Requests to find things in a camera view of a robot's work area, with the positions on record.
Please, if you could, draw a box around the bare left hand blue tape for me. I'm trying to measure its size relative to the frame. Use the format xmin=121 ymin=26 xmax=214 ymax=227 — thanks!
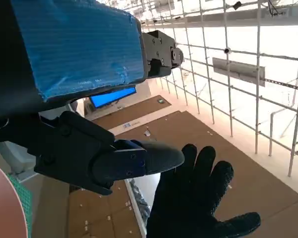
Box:
xmin=0 ymin=0 xmax=185 ymax=196

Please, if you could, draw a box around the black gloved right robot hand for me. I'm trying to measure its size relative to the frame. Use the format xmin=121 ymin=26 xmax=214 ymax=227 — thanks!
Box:
xmin=146 ymin=143 xmax=261 ymax=238

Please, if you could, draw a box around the pink bowl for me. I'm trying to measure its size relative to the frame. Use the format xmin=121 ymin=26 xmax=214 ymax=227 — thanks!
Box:
xmin=0 ymin=158 xmax=28 ymax=238

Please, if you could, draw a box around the blue lit screen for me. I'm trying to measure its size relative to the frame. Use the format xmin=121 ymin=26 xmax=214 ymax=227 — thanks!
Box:
xmin=89 ymin=87 xmax=137 ymax=109

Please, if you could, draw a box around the long grey metal tray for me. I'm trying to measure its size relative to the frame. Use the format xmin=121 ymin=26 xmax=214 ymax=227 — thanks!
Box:
xmin=212 ymin=57 xmax=267 ymax=87

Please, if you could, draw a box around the green cutting mat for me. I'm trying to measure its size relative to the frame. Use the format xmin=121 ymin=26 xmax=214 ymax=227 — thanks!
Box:
xmin=7 ymin=173 xmax=33 ymax=236

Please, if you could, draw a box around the white pipe lattice frame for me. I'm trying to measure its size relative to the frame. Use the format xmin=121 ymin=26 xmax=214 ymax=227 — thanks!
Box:
xmin=129 ymin=0 xmax=298 ymax=178

